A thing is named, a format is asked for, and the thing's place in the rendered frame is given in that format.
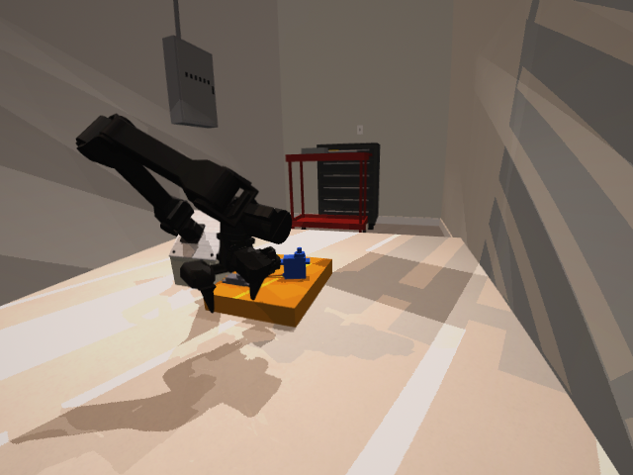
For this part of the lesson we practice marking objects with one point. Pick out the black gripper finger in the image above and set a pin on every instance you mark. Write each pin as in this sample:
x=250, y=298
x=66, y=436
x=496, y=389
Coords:
x=208, y=294
x=255, y=288

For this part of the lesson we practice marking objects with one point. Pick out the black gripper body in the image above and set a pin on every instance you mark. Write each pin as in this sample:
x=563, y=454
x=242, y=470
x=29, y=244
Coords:
x=199, y=274

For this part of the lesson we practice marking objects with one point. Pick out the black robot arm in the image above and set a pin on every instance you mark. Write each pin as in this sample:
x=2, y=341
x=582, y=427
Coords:
x=115, y=142

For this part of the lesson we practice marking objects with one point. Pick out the orange flat rectangular deck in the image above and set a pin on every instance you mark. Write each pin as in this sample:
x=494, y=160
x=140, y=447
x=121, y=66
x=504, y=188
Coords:
x=280, y=301

